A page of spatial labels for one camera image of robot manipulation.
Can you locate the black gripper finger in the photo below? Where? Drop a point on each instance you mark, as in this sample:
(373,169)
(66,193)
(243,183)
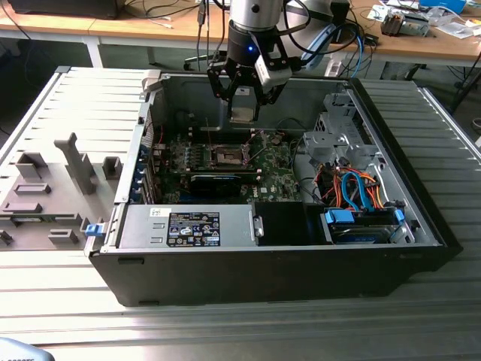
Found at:
(268,98)
(218,84)

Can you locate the silver CPU plate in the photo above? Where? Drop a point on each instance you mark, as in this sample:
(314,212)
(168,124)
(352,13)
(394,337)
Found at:
(242,114)

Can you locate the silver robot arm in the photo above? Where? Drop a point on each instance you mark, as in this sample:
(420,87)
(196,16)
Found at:
(255,15)

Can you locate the CPU socket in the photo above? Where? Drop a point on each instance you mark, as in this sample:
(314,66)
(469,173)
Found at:
(229,158)

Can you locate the grey optical drive bay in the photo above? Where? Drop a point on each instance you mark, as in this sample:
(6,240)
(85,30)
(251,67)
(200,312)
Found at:
(336,103)

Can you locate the silver drive cage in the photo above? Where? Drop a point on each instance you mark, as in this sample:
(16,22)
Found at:
(327,144)

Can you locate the green motherboard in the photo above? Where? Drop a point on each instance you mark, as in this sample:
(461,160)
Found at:
(274,176)

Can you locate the RAM stick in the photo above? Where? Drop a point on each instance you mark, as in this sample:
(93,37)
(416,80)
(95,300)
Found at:
(218,172)

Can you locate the black graphics card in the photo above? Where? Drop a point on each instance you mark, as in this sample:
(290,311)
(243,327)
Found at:
(216,186)

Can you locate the black upright box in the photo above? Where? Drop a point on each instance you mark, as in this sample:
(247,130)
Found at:
(340,15)

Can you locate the wooden desk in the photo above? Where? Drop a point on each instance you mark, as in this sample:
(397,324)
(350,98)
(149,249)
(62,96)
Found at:
(413,47)
(112,28)

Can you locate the black plastic shroud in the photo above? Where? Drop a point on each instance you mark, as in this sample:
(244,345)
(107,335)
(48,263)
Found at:
(280,223)

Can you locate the silver heat sink cooler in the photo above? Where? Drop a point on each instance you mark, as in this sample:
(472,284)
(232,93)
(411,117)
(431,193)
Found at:
(409,26)

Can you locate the grey power supply unit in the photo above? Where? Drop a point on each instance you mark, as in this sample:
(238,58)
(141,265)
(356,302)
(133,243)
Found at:
(143,225)

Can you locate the hard disk in blue carrier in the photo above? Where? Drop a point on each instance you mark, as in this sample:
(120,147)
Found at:
(357,235)

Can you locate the black flat device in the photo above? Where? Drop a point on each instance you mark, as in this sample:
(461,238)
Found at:
(64,9)

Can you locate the black PC case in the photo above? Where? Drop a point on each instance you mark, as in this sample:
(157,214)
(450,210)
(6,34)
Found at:
(225,274)

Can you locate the blue plastic latch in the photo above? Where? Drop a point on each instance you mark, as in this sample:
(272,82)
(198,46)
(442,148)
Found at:
(94,230)

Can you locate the grey parts rack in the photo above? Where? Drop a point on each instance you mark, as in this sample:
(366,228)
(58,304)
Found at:
(56,195)

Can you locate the blue box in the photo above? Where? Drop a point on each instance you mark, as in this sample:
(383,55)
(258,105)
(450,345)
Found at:
(443,3)

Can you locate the clear plastic bag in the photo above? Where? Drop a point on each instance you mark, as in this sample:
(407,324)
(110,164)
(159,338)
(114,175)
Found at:
(456,30)

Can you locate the grey rounded object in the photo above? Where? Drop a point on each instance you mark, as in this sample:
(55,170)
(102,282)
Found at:
(19,351)

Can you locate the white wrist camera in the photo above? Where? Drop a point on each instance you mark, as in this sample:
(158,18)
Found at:
(268,75)

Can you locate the grey metal bracket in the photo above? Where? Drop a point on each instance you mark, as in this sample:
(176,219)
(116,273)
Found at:
(258,225)

